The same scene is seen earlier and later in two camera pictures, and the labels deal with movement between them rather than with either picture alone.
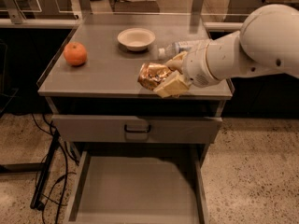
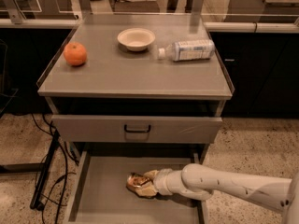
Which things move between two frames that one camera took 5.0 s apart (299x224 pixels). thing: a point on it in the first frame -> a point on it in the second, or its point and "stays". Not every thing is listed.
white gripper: x=195 y=66 -> x=161 y=181
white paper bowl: x=136 y=39 stays
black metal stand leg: x=43 y=169 stays
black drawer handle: x=138 y=131 stays
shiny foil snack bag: x=150 y=75 -> x=135 y=180
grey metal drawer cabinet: x=144 y=153 stays
